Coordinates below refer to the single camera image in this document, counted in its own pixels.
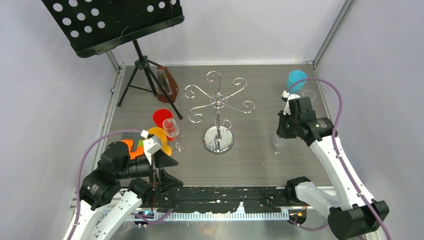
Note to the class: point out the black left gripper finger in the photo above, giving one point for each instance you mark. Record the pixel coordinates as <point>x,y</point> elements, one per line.
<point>162,160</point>
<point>167,182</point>

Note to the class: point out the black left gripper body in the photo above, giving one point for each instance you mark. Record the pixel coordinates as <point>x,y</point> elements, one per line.
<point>154,175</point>

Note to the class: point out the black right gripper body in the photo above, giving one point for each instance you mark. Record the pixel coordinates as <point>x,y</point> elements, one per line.
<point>287,126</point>

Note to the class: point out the yellow wine glass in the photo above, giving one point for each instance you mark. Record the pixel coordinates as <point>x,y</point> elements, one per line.
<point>160,133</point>

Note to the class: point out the red wine glass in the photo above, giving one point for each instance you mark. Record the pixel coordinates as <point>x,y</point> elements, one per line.
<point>159,116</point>

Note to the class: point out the blue wine glass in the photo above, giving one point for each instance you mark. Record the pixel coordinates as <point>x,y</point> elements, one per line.
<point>293,77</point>

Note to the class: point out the chrome wine glass rack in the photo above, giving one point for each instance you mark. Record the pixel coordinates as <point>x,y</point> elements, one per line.
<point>218,139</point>

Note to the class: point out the clear ribbed wine glass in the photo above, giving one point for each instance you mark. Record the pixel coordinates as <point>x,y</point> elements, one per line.
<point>278,142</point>

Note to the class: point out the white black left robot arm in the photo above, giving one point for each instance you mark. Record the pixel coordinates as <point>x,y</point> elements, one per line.
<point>116,188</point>

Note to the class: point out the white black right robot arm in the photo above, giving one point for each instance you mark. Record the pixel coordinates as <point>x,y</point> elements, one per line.
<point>353,210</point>

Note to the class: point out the orange curved toy tube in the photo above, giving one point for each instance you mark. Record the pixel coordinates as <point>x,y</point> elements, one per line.
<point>134,149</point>

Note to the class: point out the grey building baseplate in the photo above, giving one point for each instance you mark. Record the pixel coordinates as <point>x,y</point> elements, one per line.
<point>135,136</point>

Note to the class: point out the brown wooden metronome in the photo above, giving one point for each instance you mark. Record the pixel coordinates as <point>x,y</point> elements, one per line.
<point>167,82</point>

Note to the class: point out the black music stand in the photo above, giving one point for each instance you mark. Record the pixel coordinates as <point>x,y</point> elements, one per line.
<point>94,27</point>

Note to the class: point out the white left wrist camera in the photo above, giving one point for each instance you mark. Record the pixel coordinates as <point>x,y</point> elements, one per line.
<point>151,145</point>

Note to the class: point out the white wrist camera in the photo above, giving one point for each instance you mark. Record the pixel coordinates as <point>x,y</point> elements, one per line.
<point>151,145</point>
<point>286,97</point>

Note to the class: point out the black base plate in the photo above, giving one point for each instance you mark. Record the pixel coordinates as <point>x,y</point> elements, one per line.
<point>222,199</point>

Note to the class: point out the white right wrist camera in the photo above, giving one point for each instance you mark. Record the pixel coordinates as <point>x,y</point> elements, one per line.
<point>286,97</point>

